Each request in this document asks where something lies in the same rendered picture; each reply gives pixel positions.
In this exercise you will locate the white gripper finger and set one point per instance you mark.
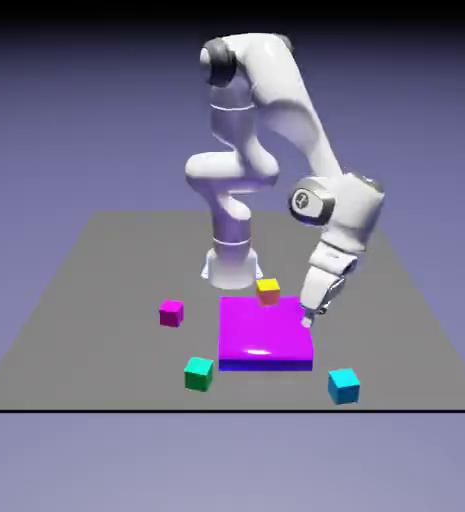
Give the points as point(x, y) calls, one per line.
point(307, 320)

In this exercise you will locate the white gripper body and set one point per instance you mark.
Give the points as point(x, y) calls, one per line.
point(316, 288)

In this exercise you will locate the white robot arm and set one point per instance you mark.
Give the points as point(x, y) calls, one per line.
point(280, 100)

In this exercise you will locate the small yellow cube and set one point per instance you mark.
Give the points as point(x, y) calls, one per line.
point(268, 291)

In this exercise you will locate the small cyan cube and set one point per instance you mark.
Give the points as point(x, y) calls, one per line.
point(344, 385)

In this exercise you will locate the small green cube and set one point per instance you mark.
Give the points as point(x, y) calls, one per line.
point(198, 373)

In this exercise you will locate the small magenta cube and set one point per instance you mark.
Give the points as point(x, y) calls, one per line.
point(171, 312)

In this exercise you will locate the large magenta box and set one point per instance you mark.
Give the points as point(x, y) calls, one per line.
point(264, 328)

